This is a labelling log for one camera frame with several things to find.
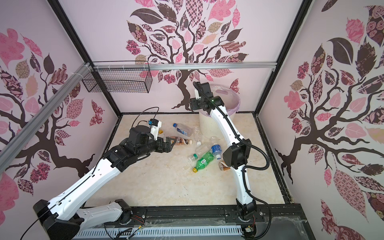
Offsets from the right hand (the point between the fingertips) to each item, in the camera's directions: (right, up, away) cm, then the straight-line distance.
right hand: (196, 99), depth 88 cm
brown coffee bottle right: (+16, -40, -2) cm, 43 cm away
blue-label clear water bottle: (+13, -29, +7) cm, 33 cm away
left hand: (-14, -24, -16) cm, 32 cm away
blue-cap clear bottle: (-9, -19, +19) cm, 28 cm away
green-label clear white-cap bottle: (0, -36, +4) cm, 36 cm away
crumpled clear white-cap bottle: (+2, -24, +19) cm, 31 cm away
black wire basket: (-49, +16, +7) cm, 52 cm away
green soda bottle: (+5, -37, 0) cm, 37 cm away
